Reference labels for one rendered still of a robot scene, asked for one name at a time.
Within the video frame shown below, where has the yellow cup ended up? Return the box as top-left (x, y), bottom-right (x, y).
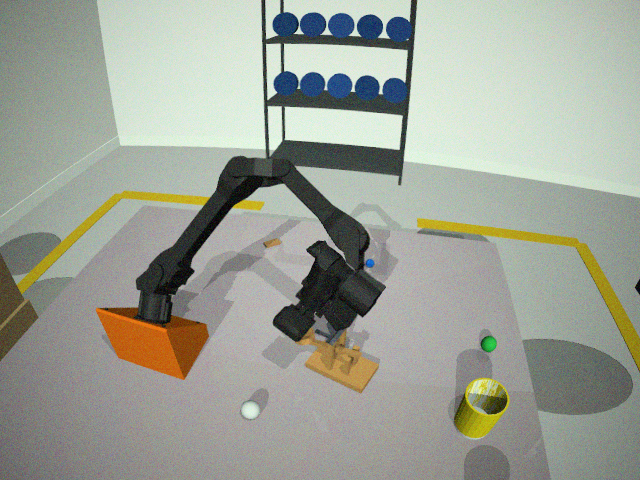
top-left (454, 378), bottom-right (510, 440)

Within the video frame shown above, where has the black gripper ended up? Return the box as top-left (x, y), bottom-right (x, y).
top-left (272, 274), bottom-right (338, 342)

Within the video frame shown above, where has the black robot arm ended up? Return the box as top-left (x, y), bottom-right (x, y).
top-left (134, 156), bottom-right (386, 331)

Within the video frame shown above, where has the white ball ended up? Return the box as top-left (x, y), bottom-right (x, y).
top-left (241, 400), bottom-right (261, 419)

